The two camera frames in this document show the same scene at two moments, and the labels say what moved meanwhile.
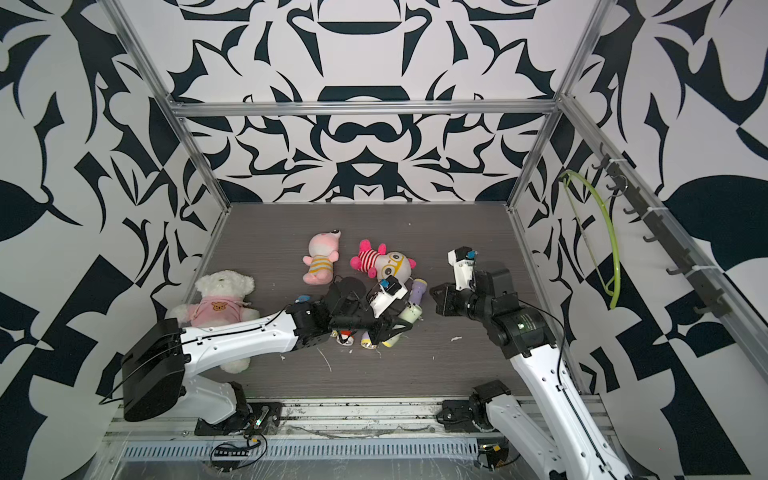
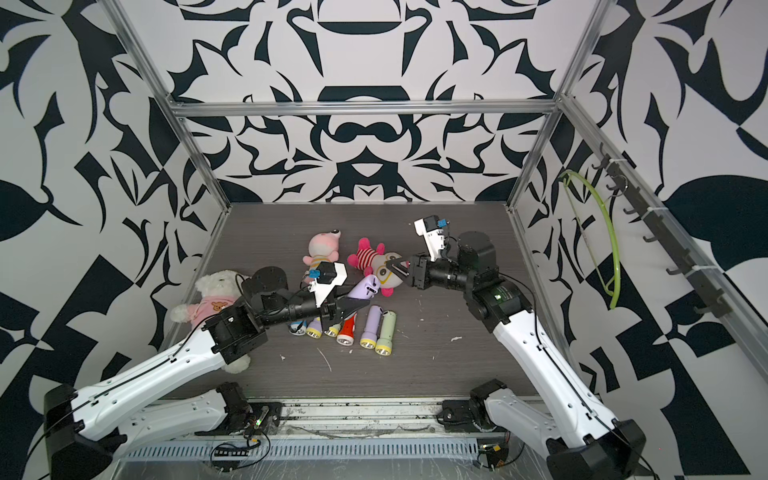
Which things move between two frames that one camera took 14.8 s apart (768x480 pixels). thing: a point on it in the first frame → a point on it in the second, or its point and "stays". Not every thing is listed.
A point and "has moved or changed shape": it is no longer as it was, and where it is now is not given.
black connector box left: (231, 451) stays
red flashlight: (345, 334) stays
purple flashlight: (419, 287) → (366, 289)
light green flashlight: (411, 314) has moved or changed shape
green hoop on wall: (614, 290) stays
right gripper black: (445, 301) → (420, 272)
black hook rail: (711, 300) stays
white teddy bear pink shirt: (220, 300) stays
